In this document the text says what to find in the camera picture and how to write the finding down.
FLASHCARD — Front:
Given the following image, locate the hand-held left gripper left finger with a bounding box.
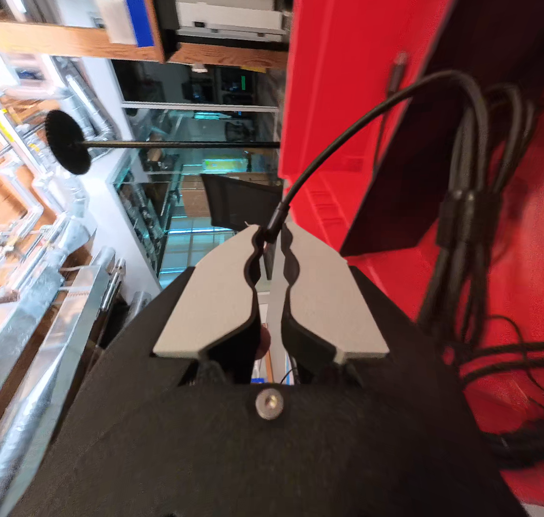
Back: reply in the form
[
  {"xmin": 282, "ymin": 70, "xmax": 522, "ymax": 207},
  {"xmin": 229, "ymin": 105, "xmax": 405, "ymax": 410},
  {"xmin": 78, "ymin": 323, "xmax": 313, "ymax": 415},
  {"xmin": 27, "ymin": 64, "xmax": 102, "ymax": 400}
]
[{"xmin": 153, "ymin": 226, "xmax": 262, "ymax": 358}]

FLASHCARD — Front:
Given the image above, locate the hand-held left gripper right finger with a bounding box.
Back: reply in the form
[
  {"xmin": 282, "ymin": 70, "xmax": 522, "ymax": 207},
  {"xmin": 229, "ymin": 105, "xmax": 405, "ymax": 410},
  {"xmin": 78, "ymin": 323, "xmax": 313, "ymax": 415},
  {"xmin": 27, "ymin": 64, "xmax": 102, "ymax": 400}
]
[{"xmin": 281, "ymin": 222, "xmax": 390, "ymax": 363}]

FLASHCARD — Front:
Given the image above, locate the thick smooth black cable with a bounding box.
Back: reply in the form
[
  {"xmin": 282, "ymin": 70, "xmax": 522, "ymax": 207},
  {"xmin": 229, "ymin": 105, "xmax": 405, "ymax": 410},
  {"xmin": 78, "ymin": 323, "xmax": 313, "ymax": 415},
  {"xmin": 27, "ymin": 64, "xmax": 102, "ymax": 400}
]
[{"xmin": 264, "ymin": 69, "xmax": 544, "ymax": 373}]

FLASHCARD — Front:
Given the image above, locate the braided black usb-c cable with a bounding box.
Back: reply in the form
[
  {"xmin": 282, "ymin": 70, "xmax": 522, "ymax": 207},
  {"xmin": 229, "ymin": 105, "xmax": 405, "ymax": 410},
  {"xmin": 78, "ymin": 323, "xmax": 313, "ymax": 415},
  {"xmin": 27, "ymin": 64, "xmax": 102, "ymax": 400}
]
[{"xmin": 459, "ymin": 339, "xmax": 544, "ymax": 467}]

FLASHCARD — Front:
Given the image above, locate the red plastic bin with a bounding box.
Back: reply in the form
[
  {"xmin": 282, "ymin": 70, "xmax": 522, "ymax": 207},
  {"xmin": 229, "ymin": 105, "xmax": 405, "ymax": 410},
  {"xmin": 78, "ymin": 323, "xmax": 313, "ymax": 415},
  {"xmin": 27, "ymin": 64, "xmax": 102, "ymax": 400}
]
[{"xmin": 279, "ymin": 0, "xmax": 544, "ymax": 501}]

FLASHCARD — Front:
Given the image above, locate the wooden beam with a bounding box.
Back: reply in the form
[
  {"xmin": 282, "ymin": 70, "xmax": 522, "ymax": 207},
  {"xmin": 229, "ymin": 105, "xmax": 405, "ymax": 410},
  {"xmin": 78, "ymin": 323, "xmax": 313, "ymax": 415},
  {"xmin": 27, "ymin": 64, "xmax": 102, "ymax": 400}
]
[{"xmin": 0, "ymin": 0, "xmax": 294, "ymax": 71}]

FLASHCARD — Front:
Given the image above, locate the white desktop machine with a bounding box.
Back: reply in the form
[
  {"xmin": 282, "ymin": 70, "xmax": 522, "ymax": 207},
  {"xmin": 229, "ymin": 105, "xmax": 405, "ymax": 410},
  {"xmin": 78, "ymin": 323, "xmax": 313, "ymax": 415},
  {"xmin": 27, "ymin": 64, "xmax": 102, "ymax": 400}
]
[{"xmin": 173, "ymin": 0, "xmax": 288, "ymax": 43}]

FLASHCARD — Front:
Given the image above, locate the blue box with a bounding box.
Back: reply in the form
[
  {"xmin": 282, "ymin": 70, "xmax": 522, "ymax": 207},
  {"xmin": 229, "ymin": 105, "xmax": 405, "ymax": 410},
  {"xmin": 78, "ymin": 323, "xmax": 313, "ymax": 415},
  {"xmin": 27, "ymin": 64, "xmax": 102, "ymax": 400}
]
[{"xmin": 122, "ymin": 0, "xmax": 155, "ymax": 48}]

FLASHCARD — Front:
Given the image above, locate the white box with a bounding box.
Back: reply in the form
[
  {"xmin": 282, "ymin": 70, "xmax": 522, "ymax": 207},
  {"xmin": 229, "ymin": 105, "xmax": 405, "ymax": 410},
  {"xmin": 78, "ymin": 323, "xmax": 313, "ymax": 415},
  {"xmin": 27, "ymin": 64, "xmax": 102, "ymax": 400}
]
[{"xmin": 94, "ymin": 0, "xmax": 137, "ymax": 46}]

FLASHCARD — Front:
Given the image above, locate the black plastic bin divider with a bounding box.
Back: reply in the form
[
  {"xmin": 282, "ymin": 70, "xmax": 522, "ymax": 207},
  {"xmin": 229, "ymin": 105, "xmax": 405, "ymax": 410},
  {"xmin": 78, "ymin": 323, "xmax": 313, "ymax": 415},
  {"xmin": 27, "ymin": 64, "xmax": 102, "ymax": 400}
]
[{"xmin": 340, "ymin": 0, "xmax": 544, "ymax": 258}]

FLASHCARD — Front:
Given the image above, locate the silver ceiling duct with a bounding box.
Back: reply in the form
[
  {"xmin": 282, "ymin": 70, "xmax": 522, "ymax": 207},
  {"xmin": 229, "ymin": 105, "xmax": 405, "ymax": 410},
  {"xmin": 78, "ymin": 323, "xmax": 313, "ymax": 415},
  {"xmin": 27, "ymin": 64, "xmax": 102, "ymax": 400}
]
[{"xmin": 0, "ymin": 211, "xmax": 128, "ymax": 484}]

